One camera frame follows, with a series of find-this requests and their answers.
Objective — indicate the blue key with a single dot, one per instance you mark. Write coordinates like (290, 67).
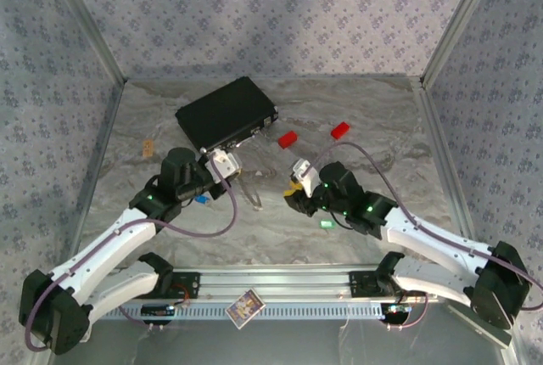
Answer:
(203, 200)

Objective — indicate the green key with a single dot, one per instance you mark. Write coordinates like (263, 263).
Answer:
(326, 224)

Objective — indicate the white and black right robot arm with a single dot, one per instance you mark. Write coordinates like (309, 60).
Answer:
(437, 242)

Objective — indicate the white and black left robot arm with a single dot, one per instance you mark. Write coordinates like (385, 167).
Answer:
(106, 242)

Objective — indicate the small orange tag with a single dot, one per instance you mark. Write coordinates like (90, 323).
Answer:
(148, 148)

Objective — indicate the red toy brick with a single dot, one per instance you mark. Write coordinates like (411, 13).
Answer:
(287, 139)
(340, 130)

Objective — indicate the black hard case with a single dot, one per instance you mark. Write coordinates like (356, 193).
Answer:
(225, 114)

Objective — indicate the playing card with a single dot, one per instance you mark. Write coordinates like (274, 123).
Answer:
(245, 309)

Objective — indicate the small green electronics board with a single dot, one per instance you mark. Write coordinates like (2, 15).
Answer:
(398, 309)

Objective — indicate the small black electronics board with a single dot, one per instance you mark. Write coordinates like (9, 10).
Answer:
(157, 310)

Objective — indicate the loose grey metal bar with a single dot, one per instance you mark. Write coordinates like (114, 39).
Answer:
(488, 331)

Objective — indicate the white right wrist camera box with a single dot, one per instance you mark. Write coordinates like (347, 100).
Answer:
(303, 174)

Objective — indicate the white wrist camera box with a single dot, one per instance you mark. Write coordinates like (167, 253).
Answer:
(225, 161)
(303, 174)

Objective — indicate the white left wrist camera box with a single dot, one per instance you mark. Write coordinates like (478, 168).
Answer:
(225, 161)

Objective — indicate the aluminium table edge rail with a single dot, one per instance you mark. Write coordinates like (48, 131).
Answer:
(98, 170)
(446, 170)

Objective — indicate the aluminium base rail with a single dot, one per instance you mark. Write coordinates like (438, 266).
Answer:
(275, 284)

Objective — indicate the aluminium frame post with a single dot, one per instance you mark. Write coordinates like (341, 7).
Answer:
(458, 21)
(88, 21)

